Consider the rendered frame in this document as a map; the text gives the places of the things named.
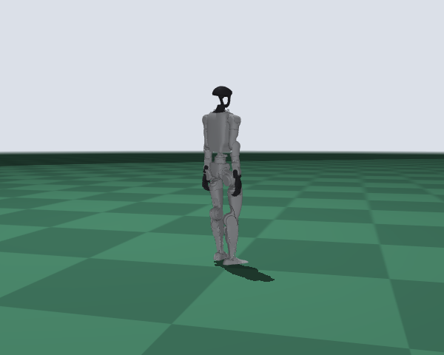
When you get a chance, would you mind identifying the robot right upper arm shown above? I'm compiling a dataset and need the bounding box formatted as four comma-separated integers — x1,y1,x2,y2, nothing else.
227,114,241,150

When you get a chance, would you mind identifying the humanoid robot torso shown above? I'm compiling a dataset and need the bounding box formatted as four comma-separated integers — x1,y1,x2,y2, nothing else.
207,110,232,180

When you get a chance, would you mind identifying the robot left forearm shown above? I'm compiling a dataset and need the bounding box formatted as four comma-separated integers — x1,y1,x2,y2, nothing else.
203,145,212,169

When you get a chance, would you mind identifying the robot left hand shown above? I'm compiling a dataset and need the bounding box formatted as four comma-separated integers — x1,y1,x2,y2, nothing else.
202,166,210,191

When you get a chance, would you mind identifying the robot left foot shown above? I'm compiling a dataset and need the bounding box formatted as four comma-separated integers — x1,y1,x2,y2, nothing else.
213,251,229,261

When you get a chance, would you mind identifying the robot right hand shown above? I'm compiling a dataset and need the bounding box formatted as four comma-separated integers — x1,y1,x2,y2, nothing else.
231,169,242,197

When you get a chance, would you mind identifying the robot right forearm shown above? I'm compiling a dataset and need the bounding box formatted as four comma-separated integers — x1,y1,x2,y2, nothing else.
230,142,241,176

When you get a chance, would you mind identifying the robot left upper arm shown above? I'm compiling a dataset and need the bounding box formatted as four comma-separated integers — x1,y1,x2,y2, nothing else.
202,114,209,148

